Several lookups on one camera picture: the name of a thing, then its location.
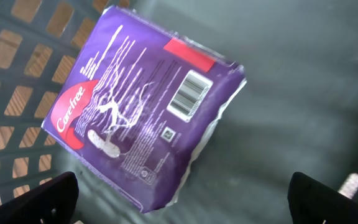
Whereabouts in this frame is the grey plastic basket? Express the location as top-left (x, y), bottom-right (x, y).
top-left (0, 0), bottom-right (358, 223)

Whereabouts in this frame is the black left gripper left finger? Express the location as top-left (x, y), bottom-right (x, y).
top-left (0, 172), bottom-right (79, 224)

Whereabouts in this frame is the purple Carefree pad pack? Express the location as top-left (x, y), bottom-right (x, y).
top-left (42, 6), bottom-right (246, 213)

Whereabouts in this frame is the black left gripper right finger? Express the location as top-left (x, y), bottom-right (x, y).
top-left (287, 172), bottom-right (358, 224)

